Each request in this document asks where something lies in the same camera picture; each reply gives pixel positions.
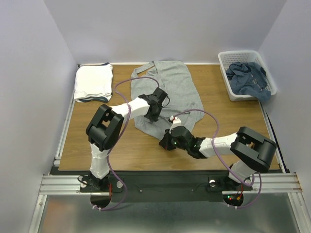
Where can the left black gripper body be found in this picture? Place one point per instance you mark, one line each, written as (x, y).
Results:
(154, 118)

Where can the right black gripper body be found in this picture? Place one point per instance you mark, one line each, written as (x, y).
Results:
(167, 141)

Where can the grey tank top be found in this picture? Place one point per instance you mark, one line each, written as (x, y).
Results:
(175, 79)

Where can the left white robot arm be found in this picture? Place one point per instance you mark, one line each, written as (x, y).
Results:
(105, 128)

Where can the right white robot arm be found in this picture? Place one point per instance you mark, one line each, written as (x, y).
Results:
(243, 153)

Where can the folded white tank top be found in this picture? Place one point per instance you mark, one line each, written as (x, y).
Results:
(93, 82)

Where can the blue tank top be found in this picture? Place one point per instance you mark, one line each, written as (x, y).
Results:
(248, 79)

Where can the white plastic basket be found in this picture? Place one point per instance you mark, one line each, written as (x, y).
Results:
(244, 56)

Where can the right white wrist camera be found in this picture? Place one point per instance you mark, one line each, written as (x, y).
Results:
(175, 121)

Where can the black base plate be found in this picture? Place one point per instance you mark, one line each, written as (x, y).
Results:
(164, 186)

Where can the aluminium frame rail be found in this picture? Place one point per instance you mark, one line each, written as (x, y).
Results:
(266, 184)

